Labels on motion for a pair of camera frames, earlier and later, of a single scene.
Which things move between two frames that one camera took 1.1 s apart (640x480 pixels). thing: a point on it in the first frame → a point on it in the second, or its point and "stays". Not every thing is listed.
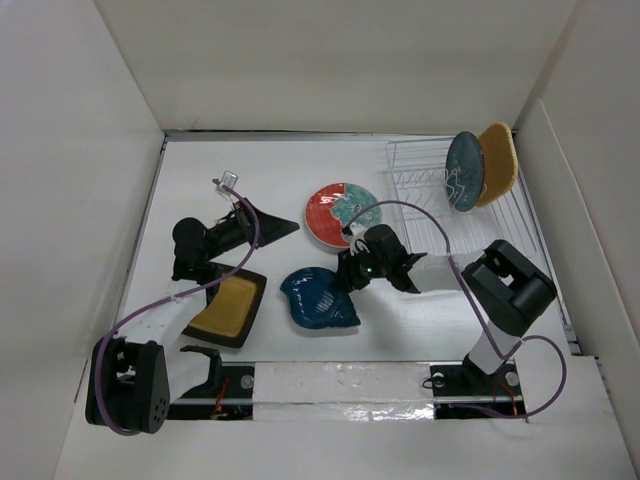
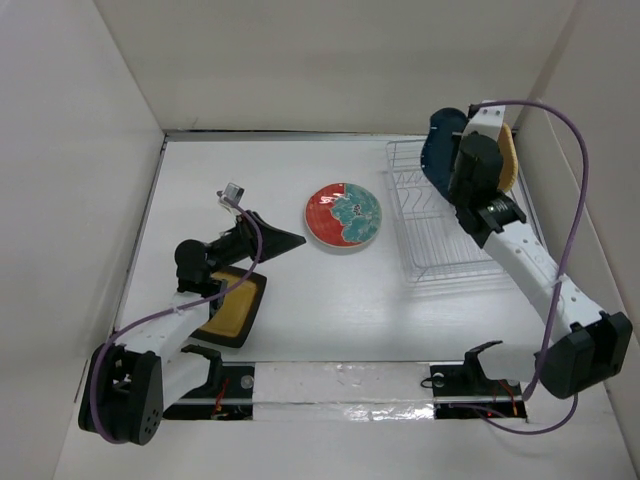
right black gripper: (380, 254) → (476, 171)
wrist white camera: (357, 232) → (486, 120)
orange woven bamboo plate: (500, 163) stays
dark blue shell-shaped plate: (316, 301) → (440, 146)
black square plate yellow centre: (230, 308) stays
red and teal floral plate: (331, 208) stays
